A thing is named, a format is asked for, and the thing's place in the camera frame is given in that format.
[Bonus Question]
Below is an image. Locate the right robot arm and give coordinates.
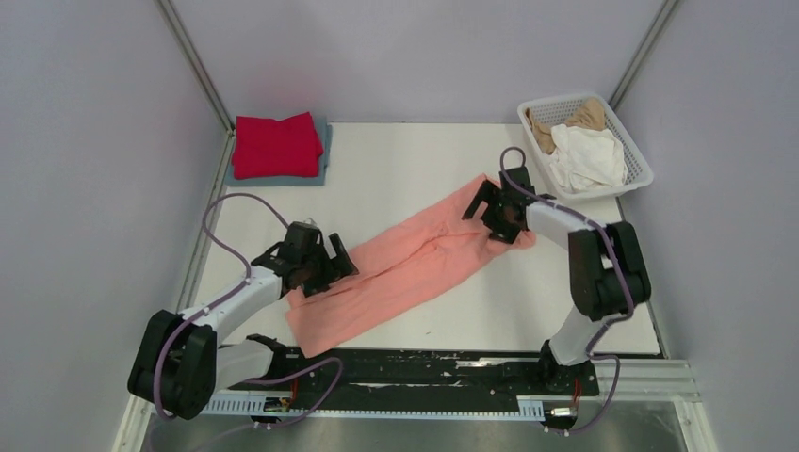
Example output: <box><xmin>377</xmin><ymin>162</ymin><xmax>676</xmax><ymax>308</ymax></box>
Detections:
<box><xmin>463</xmin><ymin>167</ymin><xmax>651</xmax><ymax>394</ymax></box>

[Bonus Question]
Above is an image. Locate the white plastic basket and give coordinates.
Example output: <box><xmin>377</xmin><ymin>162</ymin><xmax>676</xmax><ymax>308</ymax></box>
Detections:
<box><xmin>517</xmin><ymin>92</ymin><xmax>654</xmax><ymax>201</ymax></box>

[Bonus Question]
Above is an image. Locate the folded red t shirt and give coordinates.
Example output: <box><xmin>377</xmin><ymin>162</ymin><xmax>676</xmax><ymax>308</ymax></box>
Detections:
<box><xmin>232</xmin><ymin>112</ymin><xmax>323</xmax><ymax>180</ymax></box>

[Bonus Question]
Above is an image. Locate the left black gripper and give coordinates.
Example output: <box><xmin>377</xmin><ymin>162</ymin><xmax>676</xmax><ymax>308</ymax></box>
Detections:
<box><xmin>302</xmin><ymin>234</ymin><xmax>359</xmax><ymax>299</ymax></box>

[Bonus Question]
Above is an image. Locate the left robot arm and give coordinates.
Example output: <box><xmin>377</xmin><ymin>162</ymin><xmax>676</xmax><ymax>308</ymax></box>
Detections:
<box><xmin>126</xmin><ymin>221</ymin><xmax>359</xmax><ymax>420</ymax></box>

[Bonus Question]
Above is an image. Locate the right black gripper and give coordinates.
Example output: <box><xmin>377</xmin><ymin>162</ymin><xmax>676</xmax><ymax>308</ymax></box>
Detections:
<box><xmin>464</xmin><ymin>183</ymin><xmax>521</xmax><ymax>247</ymax></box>

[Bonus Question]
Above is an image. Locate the salmon pink t shirt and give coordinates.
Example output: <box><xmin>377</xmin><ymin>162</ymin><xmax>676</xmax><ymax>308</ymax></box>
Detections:
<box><xmin>285</xmin><ymin>175</ymin><xmax>536</xmax><ymax>357</ymax></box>

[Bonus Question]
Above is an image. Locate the white t shirt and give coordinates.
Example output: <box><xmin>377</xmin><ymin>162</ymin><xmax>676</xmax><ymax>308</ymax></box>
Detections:
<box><xmin>547</xmin><ymin>124</ymin><xmax>628</xmax><ymax>193</ymax></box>

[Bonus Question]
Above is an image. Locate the slotted cable duct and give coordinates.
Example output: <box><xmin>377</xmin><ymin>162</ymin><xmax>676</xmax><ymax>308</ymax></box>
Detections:
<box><xmin>152</xmin><ymin>394</ymin><xmax>546</xmax><ymax>423</ymax></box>

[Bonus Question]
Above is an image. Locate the aluminium frame rail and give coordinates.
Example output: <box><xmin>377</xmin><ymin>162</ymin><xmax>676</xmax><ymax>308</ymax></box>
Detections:
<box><xmin>132</xmin><ymin>350</ymin><xmax>702</xmax><ymax>404</ymax></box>

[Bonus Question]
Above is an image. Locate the folded grey-blue t shirt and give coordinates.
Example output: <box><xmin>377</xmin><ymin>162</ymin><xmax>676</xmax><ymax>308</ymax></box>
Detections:
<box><xmin>223</xmin><ymin>115</ymin><xmax>334</xmax><ymax>187</ymax></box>

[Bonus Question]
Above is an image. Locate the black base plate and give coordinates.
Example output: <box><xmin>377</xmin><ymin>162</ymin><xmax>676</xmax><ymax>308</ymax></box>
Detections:
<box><xmin>265</xmin><ymin>347</ymin><xmax>600</xmax><ymax>413</ymax></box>

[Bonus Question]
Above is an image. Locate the tan t shirt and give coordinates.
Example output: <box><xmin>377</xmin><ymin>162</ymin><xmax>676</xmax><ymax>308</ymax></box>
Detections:
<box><xmin>525</xmin><ymin>98</ymin><xmax>605</xmax><ymax>154</ymax></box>

